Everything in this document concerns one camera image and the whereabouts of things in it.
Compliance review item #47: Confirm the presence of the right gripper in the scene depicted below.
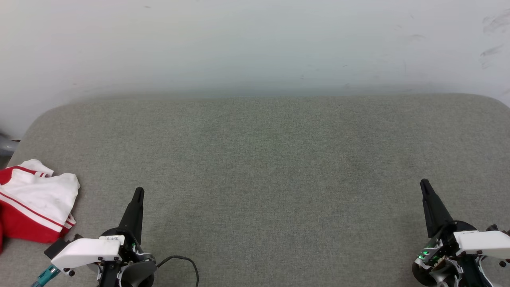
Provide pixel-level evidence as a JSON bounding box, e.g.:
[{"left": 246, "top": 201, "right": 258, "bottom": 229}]
[{"left": 412, "top": 179, "right": 494, "bottom": 287}]

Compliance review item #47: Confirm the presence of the long black cable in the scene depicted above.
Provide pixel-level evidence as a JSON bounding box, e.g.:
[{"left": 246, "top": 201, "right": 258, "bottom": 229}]
[{"left": 156, "top": 255, "right": 199, "bottom": 287}]

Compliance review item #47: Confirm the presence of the teal cable connector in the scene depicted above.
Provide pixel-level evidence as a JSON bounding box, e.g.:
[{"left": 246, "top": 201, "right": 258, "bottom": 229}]
[{"left": 32, "top": 265, "right": 61, "bottom": 287}]

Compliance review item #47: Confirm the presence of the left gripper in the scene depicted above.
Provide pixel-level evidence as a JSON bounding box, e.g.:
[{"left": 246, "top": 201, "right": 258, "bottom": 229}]
[{"left": 98, "top": 187, "right": 158, "bottom": 287}]

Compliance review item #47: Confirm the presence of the red and white cloth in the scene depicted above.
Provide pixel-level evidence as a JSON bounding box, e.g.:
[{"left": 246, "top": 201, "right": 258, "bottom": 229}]
[{"left": 0, "top": 159, "right": 80, "bottom": 252}]

